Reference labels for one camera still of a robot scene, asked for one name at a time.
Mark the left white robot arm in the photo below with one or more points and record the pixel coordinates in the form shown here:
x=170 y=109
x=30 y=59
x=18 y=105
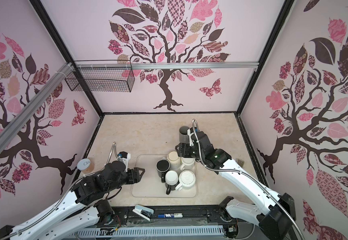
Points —
x=86 y=192

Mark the white ribbed mug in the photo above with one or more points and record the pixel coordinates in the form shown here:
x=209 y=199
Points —
x=187 y=180

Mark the orange can white lid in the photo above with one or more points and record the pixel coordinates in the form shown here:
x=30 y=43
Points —
x=86 y=166

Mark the blue white marker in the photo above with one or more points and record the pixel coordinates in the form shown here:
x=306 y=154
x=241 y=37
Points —
x=171 y=216

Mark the green spice jar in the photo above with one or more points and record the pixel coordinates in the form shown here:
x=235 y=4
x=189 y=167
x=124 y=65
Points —
x=240 y=162

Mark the left aluminium rail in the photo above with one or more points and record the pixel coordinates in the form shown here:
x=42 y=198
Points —
x=14 y=127

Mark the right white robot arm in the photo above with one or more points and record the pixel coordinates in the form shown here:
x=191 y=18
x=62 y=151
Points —
x=273 y=213

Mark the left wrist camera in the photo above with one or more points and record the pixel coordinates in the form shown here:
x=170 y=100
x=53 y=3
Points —
x=124 y=157

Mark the white stapler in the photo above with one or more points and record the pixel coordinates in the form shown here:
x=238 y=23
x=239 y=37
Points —
x=144 y=212

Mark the aluminium rail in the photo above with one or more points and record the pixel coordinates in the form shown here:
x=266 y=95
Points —
x=14 y=127
x=156 y=66

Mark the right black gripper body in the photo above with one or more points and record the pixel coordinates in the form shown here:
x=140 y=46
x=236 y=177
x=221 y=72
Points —
x=193 y=153

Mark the clear plastic tray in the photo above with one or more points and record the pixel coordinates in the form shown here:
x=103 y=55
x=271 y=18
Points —
x=151 y=186

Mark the white slotted cable duct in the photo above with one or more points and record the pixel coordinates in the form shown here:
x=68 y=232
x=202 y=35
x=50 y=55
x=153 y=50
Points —
x=141 y=232

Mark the cream mug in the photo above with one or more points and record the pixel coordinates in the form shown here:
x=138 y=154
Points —
x=174 y=160

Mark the grey mug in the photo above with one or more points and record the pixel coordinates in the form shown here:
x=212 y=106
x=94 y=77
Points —
x=183 y=135

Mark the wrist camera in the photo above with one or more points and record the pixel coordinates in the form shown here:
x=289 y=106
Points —
x=191 y=142
x=124 y=157

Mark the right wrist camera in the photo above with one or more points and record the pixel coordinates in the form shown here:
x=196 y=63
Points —
x=191 y=142

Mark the black wire basket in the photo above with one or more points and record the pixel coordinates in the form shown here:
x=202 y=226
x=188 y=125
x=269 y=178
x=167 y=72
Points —
x=110 y=76

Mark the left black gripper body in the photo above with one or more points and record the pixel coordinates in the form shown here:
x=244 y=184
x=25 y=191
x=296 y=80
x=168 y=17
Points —
x=114 y=185

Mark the black and white mug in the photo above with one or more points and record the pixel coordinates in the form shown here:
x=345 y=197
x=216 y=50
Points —
x=171 y=181

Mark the back aluminium rail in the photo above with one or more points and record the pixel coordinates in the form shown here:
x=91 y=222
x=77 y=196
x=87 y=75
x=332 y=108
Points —
x=156 y=66

